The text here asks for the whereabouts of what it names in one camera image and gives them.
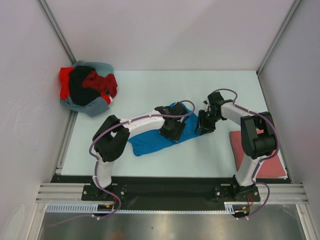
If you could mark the folded pink t-shirt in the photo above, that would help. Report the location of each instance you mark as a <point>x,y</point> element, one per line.
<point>270,169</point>

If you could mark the grey plastic basket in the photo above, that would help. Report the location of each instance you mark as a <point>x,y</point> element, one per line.
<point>103,69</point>

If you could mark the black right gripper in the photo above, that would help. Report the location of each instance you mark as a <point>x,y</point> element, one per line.
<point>207,128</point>

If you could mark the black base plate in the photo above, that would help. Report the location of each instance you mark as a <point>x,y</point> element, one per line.
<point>169,193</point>

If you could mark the aluminium corner post right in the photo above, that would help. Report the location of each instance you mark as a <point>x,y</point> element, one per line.
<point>278,36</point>

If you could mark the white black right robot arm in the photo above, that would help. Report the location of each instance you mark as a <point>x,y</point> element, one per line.
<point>259,138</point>

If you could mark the blue t-shirt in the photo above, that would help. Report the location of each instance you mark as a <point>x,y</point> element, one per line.
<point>152,141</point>

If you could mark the aluminium corner post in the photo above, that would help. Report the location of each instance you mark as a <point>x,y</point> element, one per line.
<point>56,29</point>
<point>278,36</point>

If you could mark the bright red t-shirt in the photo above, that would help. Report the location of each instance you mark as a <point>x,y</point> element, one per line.
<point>64,78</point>

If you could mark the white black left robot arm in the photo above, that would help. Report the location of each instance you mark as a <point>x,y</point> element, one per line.
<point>109,142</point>

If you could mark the grey t-shirt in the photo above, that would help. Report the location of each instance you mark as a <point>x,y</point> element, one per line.
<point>94,108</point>

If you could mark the dark red t-shirt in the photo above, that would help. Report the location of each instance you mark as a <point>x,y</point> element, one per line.
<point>105,85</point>

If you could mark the aluminium front rail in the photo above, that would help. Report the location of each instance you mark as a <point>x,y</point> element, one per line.
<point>287,193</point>

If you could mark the black t-shirt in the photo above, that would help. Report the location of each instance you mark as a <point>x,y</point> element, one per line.
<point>80,95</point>

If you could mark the aluminium corner post left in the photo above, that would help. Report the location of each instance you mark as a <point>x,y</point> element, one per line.
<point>56,29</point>

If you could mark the white slotted cable duct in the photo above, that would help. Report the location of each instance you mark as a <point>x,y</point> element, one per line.
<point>96,208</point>

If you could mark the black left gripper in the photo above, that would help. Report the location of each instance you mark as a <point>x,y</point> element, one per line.
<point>175,135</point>

